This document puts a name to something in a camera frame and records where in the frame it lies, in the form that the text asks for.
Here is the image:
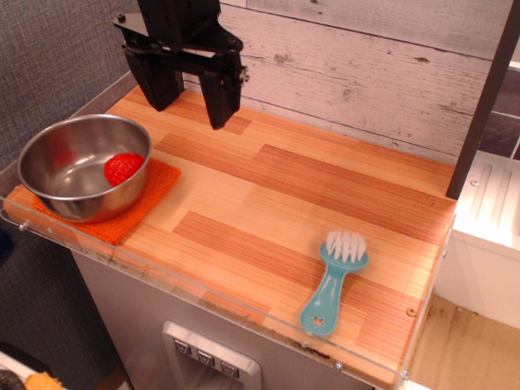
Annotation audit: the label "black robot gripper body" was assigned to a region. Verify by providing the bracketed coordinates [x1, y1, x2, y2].
[113, 1, 249, 85]

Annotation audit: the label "orange folded cloth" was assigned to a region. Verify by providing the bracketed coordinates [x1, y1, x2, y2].
[32, 158, 182, 245]

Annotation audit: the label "clear acrylic front guard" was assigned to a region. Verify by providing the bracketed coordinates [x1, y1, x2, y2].
[4, 188, 455, 389]

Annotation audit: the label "dark brown right post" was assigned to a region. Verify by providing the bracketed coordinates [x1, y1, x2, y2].
[445, 0, 519, 200]

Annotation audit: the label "silver dispenser button panel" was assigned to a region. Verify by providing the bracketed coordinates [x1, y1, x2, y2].
[162, 321, 262, 389]

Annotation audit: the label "red toy strawberry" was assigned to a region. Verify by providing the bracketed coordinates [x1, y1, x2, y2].
[103, 153, 145, 187]

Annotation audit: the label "yellow object bottom left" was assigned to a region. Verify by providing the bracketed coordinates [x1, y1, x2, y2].
[24, 372, 64, 390]

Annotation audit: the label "stainless steel bowl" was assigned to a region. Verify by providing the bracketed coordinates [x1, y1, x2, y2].
[17, 115, 152, 223]

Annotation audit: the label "teal scrubber brush white bristles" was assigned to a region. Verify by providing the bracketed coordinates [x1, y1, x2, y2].
[299, 230, 369, 337]

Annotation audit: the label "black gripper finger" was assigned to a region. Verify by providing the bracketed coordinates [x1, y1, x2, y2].
[123, 46, 184, 111]
[199, 71, 241, 130]

